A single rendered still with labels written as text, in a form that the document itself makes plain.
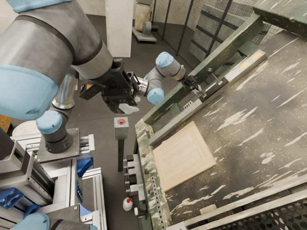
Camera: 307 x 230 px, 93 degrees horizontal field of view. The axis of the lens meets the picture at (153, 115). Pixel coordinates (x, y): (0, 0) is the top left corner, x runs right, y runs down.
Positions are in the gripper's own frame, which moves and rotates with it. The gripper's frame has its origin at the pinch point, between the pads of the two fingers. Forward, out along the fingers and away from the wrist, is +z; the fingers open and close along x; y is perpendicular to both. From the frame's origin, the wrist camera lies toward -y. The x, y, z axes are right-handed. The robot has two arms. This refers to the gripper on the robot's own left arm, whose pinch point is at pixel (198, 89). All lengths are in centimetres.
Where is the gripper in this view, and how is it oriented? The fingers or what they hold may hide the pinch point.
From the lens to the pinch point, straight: 96.5
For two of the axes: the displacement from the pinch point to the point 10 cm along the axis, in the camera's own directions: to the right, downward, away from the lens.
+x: 6.7, -6.1, -4.3
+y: 2.2, 7.1, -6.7
